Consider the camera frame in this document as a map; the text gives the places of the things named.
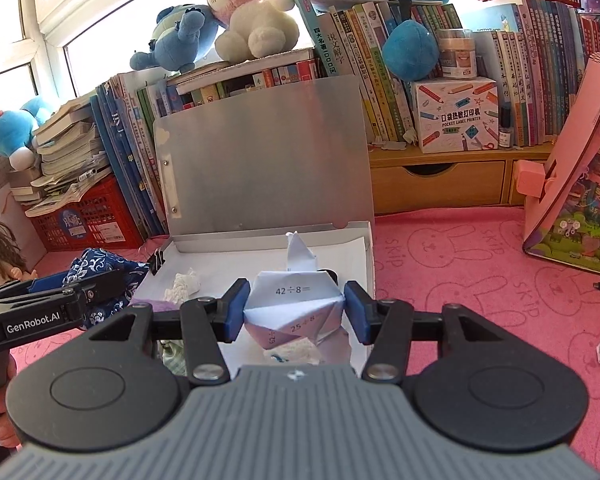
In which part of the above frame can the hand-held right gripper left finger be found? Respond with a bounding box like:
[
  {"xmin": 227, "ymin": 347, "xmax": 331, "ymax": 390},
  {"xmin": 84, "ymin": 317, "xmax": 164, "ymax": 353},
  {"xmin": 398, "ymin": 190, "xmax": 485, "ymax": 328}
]
[{"xmin": 82, "ymin": 277, "xmax": 252, "ymax": 386}]

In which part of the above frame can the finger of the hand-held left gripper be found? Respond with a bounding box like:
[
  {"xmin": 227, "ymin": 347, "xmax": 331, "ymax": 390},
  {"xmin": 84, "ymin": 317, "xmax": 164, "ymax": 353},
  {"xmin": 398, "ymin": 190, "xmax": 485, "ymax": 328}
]
[
  {"xmin": 0, "ymin": 269, "xmax": 126, "ymax": 306},
  {"xmin": 0, "ymin": 289, "xmax": 90, "ymax": 322}
]

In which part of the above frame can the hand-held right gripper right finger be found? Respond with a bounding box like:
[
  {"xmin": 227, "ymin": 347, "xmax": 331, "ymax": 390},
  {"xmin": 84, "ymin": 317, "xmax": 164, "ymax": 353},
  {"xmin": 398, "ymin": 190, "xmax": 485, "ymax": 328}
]
[{"xmin": 344, "ymin": 280, "xmax": 521, "ymax": 386}]

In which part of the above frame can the blue floral cloth pouch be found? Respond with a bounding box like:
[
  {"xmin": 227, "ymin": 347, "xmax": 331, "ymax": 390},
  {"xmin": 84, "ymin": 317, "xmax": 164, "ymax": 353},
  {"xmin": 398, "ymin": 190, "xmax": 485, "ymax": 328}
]
[{"xmin": 62, "ymin": 247, "xmax": 151, "ymax": 331}]

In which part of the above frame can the white paper origami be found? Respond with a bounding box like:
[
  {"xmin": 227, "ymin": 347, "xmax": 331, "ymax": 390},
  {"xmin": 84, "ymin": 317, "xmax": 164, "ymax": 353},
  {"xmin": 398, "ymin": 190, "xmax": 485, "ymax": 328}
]
[{"xmin": 242, "ymin": 230, "xmax": 351, "ymax": 353}]

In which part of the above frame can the white tissue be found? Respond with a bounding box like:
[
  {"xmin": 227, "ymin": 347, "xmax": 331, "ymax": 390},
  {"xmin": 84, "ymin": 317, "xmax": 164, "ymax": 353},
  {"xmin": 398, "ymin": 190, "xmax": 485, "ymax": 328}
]
[{"xmin": 162, "ymin": 269, "xmax": 202, "ymax": 303}]

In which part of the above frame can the grey file box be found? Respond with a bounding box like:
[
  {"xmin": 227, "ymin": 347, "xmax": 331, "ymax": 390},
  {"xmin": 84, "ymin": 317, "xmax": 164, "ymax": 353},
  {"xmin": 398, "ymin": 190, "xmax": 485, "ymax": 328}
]
[{"xmin": 130, "ymin": 74, "xmax": 377, "ymax": 381}]

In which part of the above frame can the person's left hand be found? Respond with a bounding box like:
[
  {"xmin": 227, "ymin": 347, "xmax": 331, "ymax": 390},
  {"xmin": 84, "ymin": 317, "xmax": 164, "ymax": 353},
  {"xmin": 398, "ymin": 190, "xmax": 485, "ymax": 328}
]
[{"xmin": 0, "ymin": 355, "xmax": 20, "ymax": 450}]

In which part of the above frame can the black binder clip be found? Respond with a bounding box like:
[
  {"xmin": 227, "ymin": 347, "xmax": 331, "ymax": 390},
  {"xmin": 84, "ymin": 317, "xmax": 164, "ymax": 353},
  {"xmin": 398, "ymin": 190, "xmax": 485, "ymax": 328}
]
[{"xmin": 140, "ymin": 247, "xmax": 167, "ymax": 277}]

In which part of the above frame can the red basket with blue label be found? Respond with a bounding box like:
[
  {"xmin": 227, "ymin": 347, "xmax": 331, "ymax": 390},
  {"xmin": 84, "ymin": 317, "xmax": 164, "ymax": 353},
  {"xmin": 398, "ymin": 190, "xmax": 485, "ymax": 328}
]
[{"xmin": 27, "ymin": 175, "xmax": 146, "ymax": 253}]

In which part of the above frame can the green checked scrunchie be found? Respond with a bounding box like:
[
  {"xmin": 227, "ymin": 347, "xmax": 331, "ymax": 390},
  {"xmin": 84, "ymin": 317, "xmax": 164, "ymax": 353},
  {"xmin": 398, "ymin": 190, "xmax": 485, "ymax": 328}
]
[{"xmin": 160, "ymin": 340, "xmax": 187, "ymax": 377}]

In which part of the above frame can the pink rabbit-print mat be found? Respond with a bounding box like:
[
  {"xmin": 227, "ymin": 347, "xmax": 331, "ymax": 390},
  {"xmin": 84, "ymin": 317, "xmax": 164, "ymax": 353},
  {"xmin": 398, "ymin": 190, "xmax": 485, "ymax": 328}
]
[{"xmin": 0, "ymin": 205, "xmax": 600, "ymax": 436}]

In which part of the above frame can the row of thin blue books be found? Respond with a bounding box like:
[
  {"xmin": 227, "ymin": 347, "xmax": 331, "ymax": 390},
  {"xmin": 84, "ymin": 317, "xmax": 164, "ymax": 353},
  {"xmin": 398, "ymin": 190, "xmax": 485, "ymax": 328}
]
[{"xmin": 90, "ymin": 72, "xmax": 171, "ymax": 238}]

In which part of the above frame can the stack of worn books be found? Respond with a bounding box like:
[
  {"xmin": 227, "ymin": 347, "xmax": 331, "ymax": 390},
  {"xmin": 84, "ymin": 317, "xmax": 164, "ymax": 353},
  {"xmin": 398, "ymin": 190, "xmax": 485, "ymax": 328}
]
[{"xmin": 10, "ymin": 95, "xmax": 113, "ymax": 218}]

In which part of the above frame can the wooden drawer shelf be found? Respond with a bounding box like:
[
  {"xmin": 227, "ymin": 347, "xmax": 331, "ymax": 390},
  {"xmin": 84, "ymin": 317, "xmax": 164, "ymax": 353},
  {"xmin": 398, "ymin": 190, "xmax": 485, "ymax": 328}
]
[{"xmin": 367, "ymin": 142, "xmax": 556, "ymax": 216}]

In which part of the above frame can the blue and white cat plush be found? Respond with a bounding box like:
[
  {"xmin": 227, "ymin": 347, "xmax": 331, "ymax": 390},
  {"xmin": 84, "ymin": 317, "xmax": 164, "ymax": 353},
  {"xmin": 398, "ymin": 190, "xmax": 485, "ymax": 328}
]
[{"xmin": 0, "ymin": 97, "xmax": 56, "ymax": 171}]

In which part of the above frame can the white printed cardboard box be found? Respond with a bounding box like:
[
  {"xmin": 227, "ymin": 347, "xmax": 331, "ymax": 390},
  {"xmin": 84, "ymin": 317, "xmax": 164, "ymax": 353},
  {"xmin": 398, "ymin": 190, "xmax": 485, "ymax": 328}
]
[{"xmin": 411, "ymin": 77, "xmax": 501, "ymax": 155}]

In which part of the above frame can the small dark bottle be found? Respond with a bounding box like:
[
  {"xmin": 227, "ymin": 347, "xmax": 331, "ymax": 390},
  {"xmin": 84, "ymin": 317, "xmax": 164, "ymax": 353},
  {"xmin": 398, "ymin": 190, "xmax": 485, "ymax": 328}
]
[{"xmin": 497, "ymin": 105, "xmax": 513, "ymax": 150}]

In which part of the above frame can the row of small books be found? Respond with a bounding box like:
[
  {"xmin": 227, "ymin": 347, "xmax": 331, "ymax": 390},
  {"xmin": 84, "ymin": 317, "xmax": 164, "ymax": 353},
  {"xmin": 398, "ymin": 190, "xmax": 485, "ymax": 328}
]
[{"xmin": 167, "ymin": 47, "xmax": 326, "ymax": 111}]

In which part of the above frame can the blue dinosaur plush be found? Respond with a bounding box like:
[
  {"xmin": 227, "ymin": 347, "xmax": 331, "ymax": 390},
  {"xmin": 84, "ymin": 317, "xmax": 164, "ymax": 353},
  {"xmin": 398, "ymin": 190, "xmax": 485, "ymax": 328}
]
[{"xmin": 130, "ymin": 2, "xmax": 228, "ymax": 75}]

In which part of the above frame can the pink toy board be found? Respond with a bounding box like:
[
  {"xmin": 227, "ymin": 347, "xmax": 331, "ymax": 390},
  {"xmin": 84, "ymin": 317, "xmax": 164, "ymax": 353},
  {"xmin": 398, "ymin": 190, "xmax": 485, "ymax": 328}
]
[{"xmin": 514, "ymin": 52, "xmax": 600, "ymax": 278}]

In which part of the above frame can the large blue round plush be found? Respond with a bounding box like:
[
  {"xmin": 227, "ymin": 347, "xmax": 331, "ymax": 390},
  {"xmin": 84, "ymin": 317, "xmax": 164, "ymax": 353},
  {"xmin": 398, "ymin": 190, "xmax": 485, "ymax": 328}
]
[{"xmin": 325, "ymin": 0, "xmax": 448, "ymax": 81}]

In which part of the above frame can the round lidded jar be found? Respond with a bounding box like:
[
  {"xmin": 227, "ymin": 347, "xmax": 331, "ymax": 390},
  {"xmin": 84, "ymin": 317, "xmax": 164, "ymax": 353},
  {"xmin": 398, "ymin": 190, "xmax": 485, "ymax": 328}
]
[{"xmin": 437, "ymin": 29, "xmax": 478, "ymax": 80}]

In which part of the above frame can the pink and white lamb plush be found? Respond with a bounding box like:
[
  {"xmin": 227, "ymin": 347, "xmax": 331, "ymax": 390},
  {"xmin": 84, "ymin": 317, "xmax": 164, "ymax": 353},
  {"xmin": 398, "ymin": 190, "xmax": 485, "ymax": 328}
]
[{"xmin": 199, "ymin": 0, "xmax": 301, "ymax": 63}]

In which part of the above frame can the row of upright colourful books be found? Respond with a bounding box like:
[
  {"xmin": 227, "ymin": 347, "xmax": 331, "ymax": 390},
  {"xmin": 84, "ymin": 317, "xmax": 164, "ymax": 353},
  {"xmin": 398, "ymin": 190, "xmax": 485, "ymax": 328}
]
[{"xmin": 294, "ymin": 0, "xmax": 600, "ymax": 148}]

